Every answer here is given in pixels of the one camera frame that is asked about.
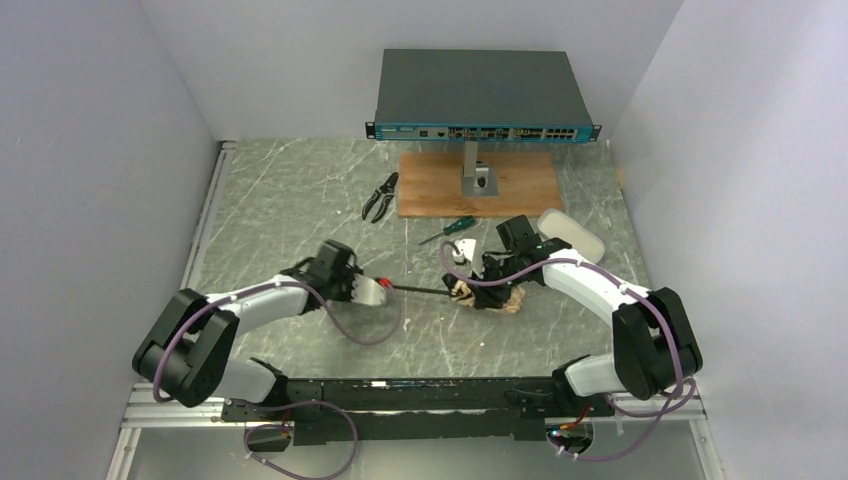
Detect beige umbrella case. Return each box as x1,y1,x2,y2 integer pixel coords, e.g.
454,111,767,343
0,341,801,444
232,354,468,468
536,208,606,264

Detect beige folding umbrella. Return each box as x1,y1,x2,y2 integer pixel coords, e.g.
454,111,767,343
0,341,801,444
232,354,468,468
377,274,526,314

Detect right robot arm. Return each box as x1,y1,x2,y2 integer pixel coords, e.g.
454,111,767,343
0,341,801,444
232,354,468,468
482,215,703,400

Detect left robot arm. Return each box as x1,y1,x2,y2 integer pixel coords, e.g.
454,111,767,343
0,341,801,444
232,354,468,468
131,240,363,407

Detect grey metal stand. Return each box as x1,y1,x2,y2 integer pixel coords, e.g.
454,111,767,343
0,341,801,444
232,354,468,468
460,141,498,197

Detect black pliers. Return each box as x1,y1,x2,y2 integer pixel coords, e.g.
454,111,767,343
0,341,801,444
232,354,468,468
361,172,399,224

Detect wooden board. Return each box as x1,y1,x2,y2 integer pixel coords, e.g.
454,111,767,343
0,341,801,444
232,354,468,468
397,152,564,218

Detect green handled screwdriver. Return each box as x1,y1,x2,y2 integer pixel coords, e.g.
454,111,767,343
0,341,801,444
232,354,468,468
418,216,476,246

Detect white aluminium table rail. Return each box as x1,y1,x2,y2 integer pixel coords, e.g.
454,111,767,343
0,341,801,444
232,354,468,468
177,140,238,291

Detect grey network switch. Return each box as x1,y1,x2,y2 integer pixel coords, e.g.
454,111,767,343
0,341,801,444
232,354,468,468
365,49,602,144

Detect aluminium front frame rail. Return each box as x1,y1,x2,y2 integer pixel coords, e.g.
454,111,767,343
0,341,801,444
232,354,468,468
107,377,725,479

